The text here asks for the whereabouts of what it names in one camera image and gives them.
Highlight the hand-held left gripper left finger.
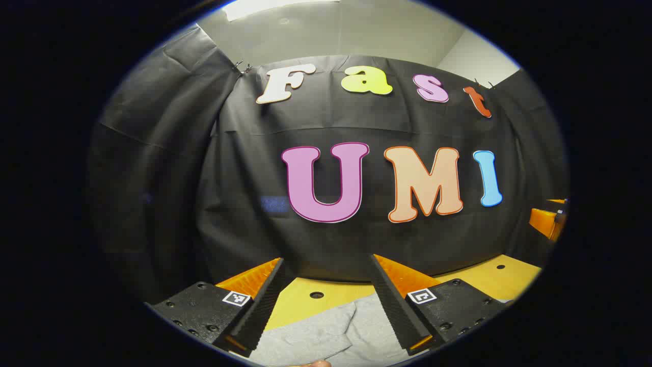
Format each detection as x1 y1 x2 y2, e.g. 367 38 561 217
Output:
145 257 287 357

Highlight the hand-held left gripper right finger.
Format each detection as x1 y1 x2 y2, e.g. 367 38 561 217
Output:
368 254 510 356

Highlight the grey sweatshirt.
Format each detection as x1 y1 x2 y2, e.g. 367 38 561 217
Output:
250 293 423 367

